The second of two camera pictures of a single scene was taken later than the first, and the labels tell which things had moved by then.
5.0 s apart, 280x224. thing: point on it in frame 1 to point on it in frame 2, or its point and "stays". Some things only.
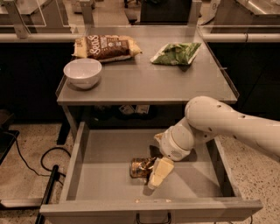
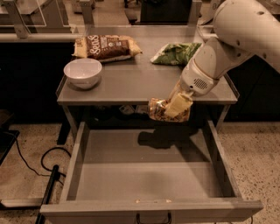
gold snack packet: x=141 y=167 to x=157 y=111
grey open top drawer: x=98 y=187 stays
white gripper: x=169 y=149 to x=194 y=78
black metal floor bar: x=40 y=219 stays
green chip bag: x=178 y=53 stays
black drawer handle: x=168 y=221 stays
